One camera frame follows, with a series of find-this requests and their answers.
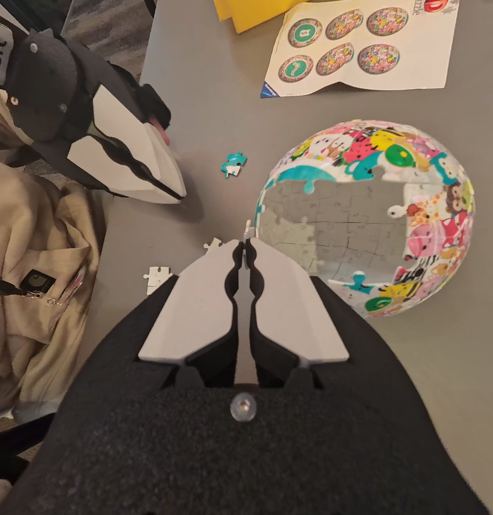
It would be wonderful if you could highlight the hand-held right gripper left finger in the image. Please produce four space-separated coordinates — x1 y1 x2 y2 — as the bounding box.
138 239 247 389

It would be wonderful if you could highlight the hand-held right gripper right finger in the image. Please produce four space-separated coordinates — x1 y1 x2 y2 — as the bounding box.
246 237 349 389

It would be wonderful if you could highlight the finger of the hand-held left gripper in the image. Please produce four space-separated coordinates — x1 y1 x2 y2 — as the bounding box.
90 84 187 198
67 136 187 206

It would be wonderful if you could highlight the teal white puzzle piece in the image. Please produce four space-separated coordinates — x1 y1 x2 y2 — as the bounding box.
242 219 257 271
220 151 248 179

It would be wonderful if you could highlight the colourful puzzle ball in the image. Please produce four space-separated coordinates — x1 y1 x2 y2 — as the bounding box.
255 119 476 319

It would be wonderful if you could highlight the puzzle instruction sheet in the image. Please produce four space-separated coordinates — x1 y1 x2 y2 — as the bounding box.
259 0 460 98

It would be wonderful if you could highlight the person's left hand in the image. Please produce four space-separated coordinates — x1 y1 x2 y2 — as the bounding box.
149 120 171 147

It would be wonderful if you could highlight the person's beige jacket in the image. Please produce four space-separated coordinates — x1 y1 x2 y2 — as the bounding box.
0 86 107 421

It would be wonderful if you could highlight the yellow plastic bin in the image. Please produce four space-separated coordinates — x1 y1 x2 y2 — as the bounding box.
213 0 311 34

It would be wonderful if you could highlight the black lanyard clip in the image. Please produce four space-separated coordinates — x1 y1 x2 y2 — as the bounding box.
0 267 57 299

